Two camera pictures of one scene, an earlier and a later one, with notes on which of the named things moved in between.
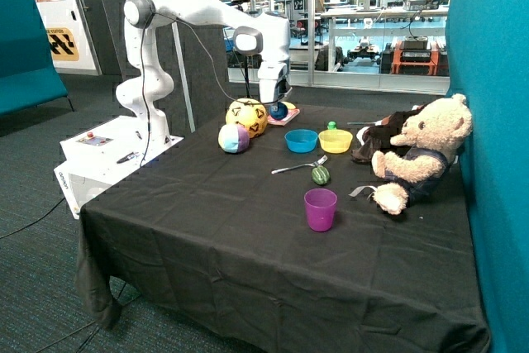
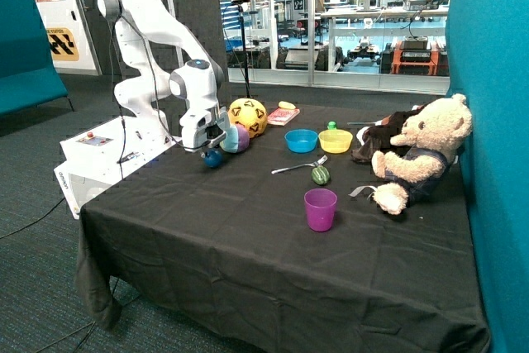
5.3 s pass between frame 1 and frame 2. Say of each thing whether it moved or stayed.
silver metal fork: stayed
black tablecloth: stayed
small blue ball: moved
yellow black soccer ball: stayed
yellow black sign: stayed
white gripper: moved
